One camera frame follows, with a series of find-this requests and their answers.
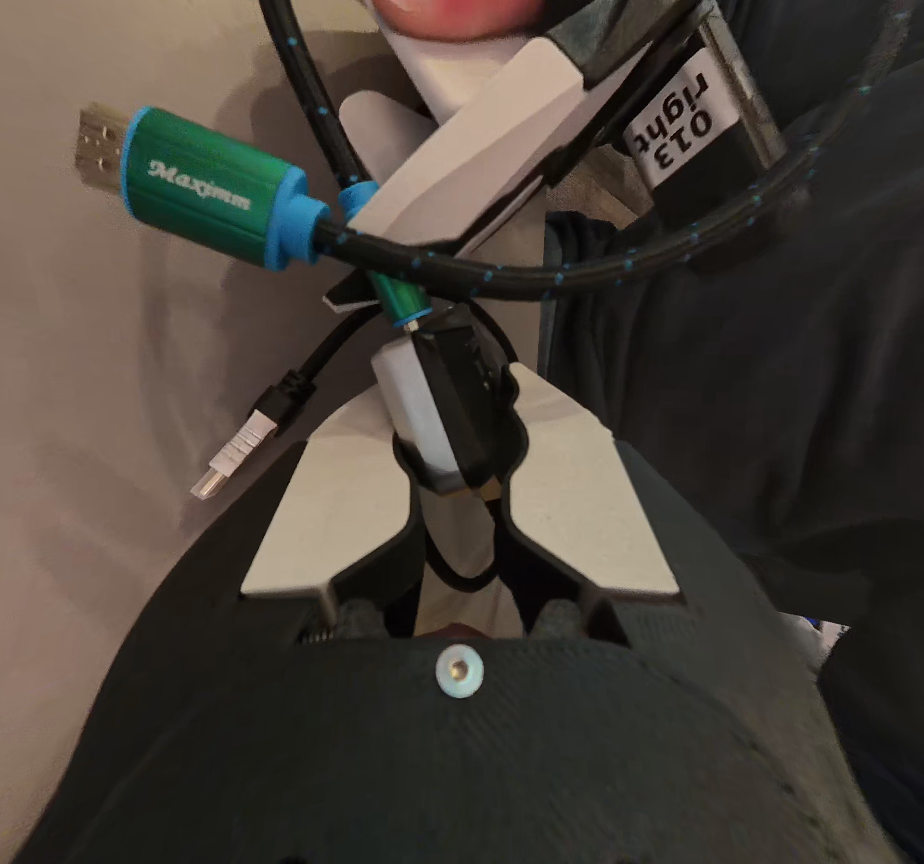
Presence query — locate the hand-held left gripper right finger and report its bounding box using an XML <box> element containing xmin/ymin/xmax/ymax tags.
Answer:
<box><xmin>493</xmin><ymin>362</ymin><xmax>685</xmax><ymax>640</ymax></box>

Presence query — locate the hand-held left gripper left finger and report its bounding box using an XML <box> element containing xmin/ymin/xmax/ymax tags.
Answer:
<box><xmin>240</xmin><ymin>373</ymin><xmax>427</xmax><ymax>640</ymax></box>

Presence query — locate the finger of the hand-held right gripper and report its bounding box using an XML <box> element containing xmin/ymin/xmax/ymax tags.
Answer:
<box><xmin>321</xmin><ymin>90</ymin><xmax>434</xmax><ymax>318</ymax></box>
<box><xmin>357</xmin><ymin>37</ymin><xmax>587</xmax><ymax>258</ymax></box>

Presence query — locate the thin black USB cable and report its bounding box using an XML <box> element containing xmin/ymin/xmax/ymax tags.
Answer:
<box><xmin>190</xmin><ymin>297</ymin><xmax>522</xmax><ymax>593</ymax></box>

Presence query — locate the black hdmi switch box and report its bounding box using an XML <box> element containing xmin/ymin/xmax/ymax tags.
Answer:
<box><xmin>370</xmin><ymin>322</ymin><xmax>521</xmax><ymax>500</ymax></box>

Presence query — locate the person's leg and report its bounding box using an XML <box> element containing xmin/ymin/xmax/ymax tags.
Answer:
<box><xmin>816</xmin><ymin>622</ymin><xmax>924</xmax><ymax>864</ymax></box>

